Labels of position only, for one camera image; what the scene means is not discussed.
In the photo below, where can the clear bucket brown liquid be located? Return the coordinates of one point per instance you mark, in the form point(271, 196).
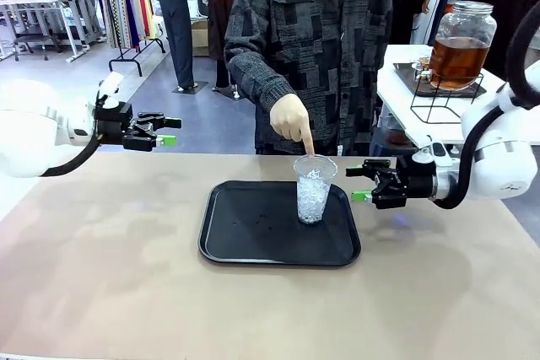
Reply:
point(394, 134)

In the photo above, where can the person's right sleeved forearm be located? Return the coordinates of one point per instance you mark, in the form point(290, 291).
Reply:
point(259, 73)

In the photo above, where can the silver dispenser tap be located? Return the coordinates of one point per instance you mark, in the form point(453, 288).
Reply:
point(421, 70)

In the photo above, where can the fabric sample rack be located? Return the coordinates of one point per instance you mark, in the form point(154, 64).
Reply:
point(122, 1)

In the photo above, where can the glass drink dispenser jar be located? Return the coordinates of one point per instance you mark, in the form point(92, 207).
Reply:
point(460, 52)

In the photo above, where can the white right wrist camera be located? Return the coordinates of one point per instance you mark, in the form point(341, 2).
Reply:
point(439, 152)

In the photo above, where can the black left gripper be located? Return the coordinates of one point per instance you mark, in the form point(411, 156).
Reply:
point(111, 124)

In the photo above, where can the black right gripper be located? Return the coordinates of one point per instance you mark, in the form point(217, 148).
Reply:
point(419, 185)

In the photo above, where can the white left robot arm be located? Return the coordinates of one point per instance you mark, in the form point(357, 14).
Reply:
point(25, 141)

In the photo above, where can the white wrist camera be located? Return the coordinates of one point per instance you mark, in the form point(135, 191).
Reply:
point(110, 87)
point(439, 152)

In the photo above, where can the tall clear iced cup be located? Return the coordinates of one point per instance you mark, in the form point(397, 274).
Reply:
point(313, 200)

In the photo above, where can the mannequin with dark trousers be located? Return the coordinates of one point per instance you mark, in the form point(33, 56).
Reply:
point(177, 31)

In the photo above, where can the person's grey patchwork jacket torso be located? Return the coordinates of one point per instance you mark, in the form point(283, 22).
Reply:
point(320, 48)

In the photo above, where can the dark mannequin base plate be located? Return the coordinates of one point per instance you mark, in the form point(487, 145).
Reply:
point(190, 88)

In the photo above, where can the person's right hand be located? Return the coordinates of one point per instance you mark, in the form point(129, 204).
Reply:
point(291, 117)

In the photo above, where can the grey metal work table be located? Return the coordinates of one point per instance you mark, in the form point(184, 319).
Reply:
point(46, 6)

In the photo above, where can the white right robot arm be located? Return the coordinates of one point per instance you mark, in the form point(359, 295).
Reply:
point(502, 166)

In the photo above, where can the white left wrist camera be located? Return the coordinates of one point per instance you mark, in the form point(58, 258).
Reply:
point(110, 87)

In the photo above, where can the black plastic serving tray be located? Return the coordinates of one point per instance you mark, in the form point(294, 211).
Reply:
point(261, 242)

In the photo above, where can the brown cardboard box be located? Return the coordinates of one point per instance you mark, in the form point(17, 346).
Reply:
point(200, 37)

